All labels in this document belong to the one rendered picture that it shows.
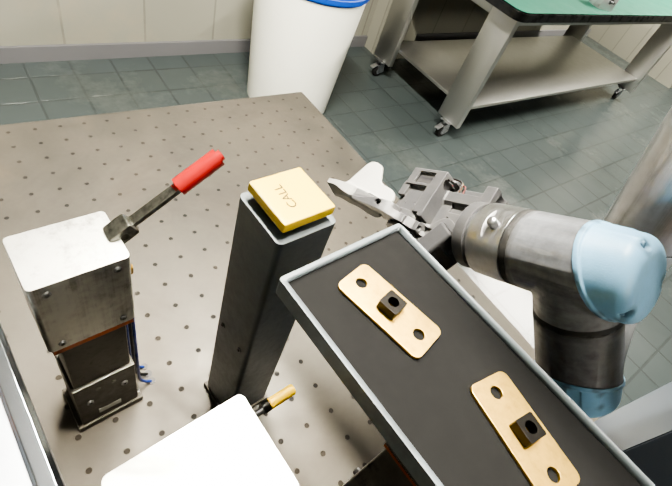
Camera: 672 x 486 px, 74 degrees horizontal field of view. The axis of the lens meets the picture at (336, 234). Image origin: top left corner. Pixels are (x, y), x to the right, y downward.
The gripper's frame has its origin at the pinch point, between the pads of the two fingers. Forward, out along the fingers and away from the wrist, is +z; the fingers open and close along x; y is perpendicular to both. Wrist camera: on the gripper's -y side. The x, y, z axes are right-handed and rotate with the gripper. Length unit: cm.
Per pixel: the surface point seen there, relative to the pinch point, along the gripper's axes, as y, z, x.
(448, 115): 132, 150, -126
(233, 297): -17.9, -2.3, 10.2
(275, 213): -9.0, -13.8, 18.2
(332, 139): 30, 61, -23
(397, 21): 170, 190, -80
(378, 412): -17.1, -29.1, 11.6
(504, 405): -12.0, -32.2, 3.7
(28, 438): -35.5, -8.8, 21.9
